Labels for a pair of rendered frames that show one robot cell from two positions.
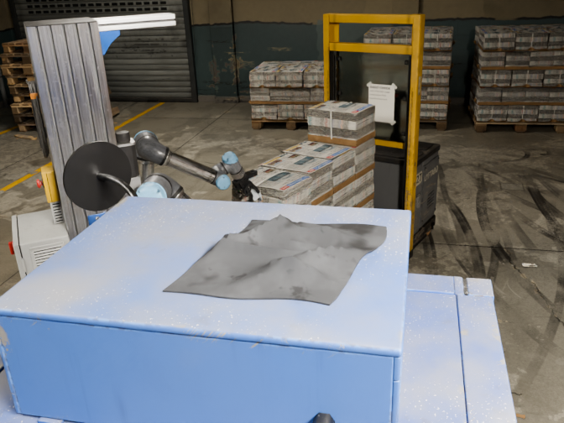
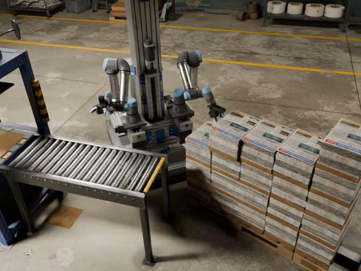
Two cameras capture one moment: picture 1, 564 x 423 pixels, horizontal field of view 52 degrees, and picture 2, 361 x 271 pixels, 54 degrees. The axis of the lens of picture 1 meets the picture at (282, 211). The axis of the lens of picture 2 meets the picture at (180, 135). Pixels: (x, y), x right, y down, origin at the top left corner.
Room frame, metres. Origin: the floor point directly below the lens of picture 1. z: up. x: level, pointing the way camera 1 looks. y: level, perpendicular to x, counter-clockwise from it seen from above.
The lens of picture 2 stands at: (2.89, -2.48, 2.71)
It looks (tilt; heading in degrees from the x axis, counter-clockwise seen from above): 35 degrees down; 94
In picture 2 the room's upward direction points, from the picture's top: 2 degrees counter-clockwise
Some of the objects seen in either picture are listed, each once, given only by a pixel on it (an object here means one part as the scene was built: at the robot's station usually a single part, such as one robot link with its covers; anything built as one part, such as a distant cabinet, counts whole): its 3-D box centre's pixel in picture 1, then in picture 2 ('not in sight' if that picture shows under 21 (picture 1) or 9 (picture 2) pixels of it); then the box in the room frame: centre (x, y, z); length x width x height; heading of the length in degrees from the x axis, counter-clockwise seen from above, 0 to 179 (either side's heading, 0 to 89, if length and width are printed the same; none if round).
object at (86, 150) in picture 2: not in sight; (76, 162); (1.80, -0.13, 0.77); 0.47 x 0.05 x 0.05; 76
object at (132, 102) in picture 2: not in sight; (130, 105); (2.19, 0.48, 0.98); 0.13 x 0.12 x 0.14; 178
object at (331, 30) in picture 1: (331, 131); not in sight; (4.45, -0.42, 0.97); 0.09 x 0.09 x 1.75; 55
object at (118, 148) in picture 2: not in sight; (98, 149); (1.93, 0.10, 0.74); 1.34 x 0.05 x 0.12; 166
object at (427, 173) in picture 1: (388, 190); not in sight; (4.56, -0.90, 0.40); 0.69 x 0.55 x 0.80; 55
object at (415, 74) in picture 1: (410, 141); not in sight; (4.07, -0.96, 0.97); 0.09 x 0.09 x 1.75; 55
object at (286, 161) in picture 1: (297, 162); (268, 134); (3.41, -0.11, 1.06); 0.37 x 0.29 x 0.01; 54
